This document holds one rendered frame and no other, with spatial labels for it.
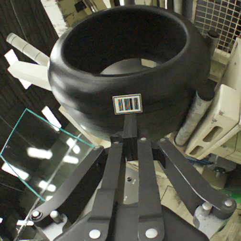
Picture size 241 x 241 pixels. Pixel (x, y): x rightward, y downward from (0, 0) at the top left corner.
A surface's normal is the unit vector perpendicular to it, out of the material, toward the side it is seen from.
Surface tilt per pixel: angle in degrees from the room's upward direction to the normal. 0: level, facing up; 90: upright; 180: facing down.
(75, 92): 89
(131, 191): 90
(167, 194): 90
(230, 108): 90
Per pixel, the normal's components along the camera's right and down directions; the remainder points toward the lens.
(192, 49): 0.00, -0.36
